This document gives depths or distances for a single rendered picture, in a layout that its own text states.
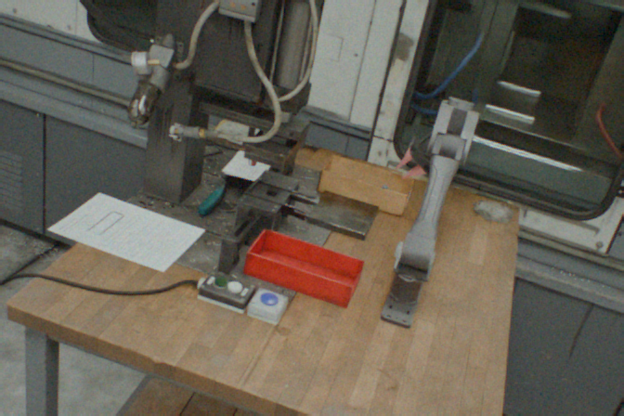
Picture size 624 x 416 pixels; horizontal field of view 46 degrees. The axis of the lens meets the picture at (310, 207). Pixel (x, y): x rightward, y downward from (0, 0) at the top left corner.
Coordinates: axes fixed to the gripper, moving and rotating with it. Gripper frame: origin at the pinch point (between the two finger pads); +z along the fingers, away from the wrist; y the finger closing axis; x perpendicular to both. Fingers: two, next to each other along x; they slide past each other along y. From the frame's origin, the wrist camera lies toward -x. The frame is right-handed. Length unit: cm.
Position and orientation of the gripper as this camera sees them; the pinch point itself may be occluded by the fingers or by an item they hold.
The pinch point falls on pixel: (401, 171)
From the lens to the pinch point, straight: 205.6
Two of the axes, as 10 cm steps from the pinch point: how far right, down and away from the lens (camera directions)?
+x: -2.9, 4.3, -8.5
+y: -6.7, -7.3, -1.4
